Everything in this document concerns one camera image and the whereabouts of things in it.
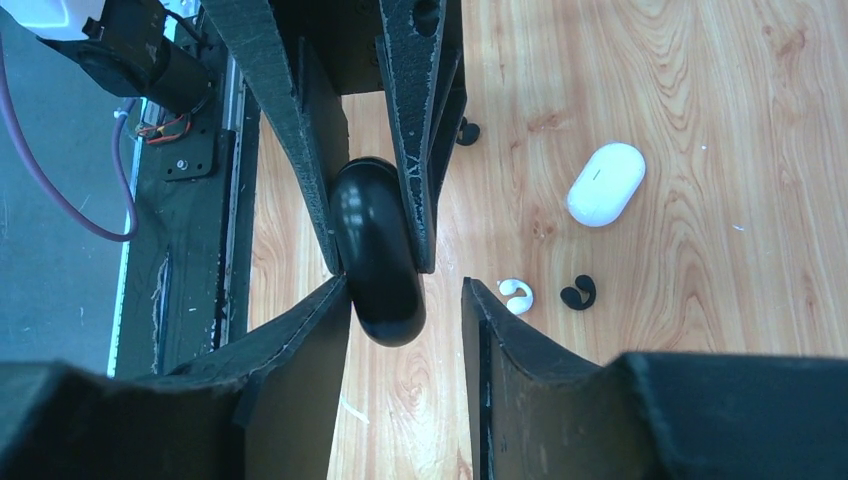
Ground black earbud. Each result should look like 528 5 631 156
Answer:
456 117 481 146
560 274 597 311

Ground white charging case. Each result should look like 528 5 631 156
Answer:
565 142 646 228

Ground aluminium frame rail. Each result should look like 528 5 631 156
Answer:
105 0 248 379

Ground white earbud left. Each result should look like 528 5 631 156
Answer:
497 278 534 316

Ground black charging case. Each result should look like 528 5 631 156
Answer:
330 157 426 347

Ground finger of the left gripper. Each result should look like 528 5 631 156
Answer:
203 1 349 274
375 1 467 273

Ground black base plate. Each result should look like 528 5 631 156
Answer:
107 42 261 378

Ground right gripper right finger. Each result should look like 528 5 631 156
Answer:
461 278 847 479

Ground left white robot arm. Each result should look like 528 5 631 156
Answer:
3 1 480 273

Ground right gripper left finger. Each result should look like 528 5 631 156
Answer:
1 277 351 479

